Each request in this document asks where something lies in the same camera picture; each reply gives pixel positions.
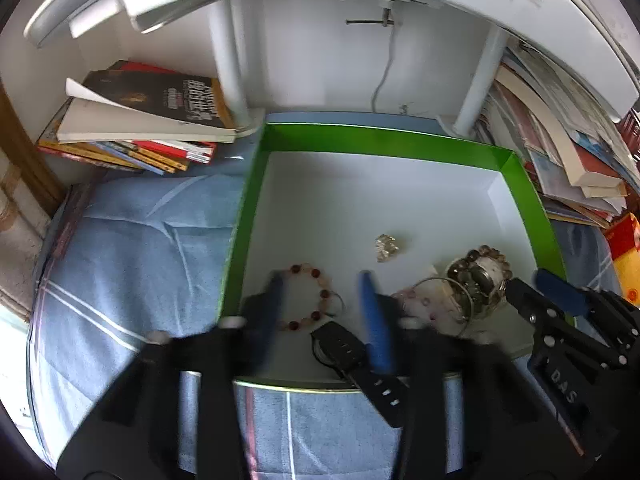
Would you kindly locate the green cardboard box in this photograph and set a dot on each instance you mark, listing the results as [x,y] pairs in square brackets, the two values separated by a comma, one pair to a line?
[350,200]

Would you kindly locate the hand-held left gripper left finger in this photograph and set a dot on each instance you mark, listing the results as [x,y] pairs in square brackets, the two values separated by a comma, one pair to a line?
[272,320]

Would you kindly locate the silver bangle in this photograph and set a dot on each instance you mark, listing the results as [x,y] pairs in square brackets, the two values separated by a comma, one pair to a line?
[430,279]

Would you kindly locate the tall messy book stack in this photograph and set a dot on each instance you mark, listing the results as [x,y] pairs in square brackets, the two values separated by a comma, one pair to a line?
[565,150]

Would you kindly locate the dark wooden cabinet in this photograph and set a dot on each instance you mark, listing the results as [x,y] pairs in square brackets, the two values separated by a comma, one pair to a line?
[632,130]

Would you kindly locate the red and yellow box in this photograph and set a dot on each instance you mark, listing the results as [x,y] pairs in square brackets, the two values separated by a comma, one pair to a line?
[627,265]

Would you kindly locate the blue striped cloth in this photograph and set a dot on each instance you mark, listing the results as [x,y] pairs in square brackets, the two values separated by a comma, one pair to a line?
[140,240]

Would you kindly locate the pale gold brooch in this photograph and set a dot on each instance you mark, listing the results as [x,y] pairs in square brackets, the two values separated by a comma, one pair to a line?
[388,248]

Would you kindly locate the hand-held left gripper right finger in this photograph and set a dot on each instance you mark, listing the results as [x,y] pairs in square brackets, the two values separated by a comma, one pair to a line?
[375,330]

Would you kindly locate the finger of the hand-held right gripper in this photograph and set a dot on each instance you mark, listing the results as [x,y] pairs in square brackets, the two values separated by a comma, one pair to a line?
[560,292]
[527,302]

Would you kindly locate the wooden door frame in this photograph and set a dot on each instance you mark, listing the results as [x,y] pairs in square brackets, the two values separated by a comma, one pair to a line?
[22,155]

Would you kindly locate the black wristwatch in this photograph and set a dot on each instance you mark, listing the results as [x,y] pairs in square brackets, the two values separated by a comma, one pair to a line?
[350,350]

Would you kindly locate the small book stack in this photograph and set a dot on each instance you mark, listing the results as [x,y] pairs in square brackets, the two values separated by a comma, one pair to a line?
[150,110]

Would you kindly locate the jade and silver charm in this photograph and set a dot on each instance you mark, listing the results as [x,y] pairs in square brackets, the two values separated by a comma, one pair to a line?
[480,277]

